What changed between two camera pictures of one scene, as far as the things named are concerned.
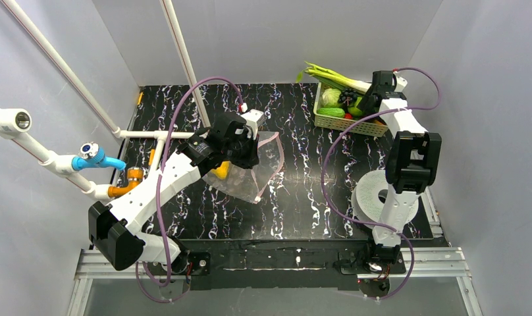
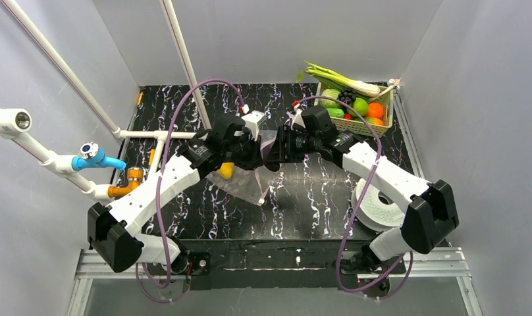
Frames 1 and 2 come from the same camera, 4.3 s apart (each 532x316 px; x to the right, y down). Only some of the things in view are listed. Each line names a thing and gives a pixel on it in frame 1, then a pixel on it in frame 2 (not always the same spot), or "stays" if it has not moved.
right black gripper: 361,101 -> 285,145
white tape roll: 365,198 stays
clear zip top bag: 249,184 stays
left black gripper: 241,154 stays
